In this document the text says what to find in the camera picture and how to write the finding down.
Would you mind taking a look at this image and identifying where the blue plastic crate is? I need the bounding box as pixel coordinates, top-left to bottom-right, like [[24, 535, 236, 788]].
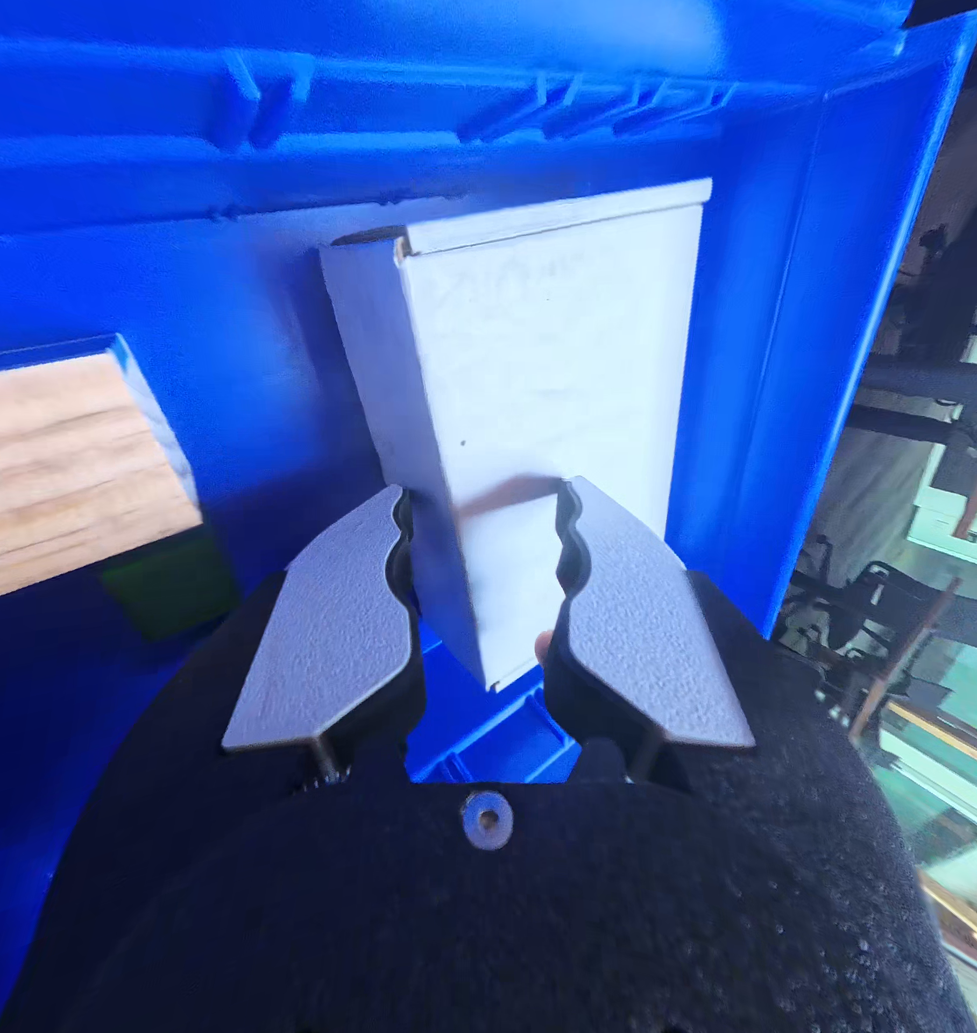
[[0, 0, 977, 1033]]

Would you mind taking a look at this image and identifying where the pale storage box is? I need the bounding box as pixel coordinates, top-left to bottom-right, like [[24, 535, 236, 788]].
[[907, 452, 977, 566]]

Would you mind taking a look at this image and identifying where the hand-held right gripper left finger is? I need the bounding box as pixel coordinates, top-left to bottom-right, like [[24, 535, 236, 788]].
[[221, 483, 427, 788]]

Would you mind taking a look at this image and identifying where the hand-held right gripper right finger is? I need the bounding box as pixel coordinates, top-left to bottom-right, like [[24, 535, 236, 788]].
[[542, 475, 757, 784]]

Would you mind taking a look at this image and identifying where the wooden cube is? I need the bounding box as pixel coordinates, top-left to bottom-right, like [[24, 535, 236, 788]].
[[0, 332, 206, 602]]

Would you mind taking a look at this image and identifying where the brown cardboard box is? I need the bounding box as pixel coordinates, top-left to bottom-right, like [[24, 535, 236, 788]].
[[319, 178, 714, 694]]

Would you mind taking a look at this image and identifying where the black chair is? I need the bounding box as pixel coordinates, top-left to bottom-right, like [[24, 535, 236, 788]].
[[779, 533, 969, 727]]

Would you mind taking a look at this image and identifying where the green cube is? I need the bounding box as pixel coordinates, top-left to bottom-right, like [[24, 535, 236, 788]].
[[101, 525, 243, 642]]

